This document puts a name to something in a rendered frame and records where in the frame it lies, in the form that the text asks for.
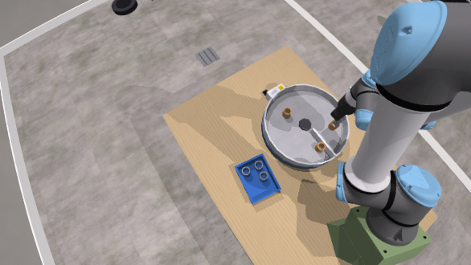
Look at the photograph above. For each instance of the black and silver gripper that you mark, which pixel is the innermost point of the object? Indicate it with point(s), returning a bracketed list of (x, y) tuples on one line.
[(346, 106)]

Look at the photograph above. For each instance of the bronze bushing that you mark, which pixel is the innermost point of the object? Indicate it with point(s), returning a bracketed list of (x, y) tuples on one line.
[(331, 127), (286, 110), (322, 145)]

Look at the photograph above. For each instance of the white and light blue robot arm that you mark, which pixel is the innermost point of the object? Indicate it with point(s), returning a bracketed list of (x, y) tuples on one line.
[(423, 56)]

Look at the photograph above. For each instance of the blue crate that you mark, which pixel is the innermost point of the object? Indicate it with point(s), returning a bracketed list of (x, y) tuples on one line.
[(258, 189)]

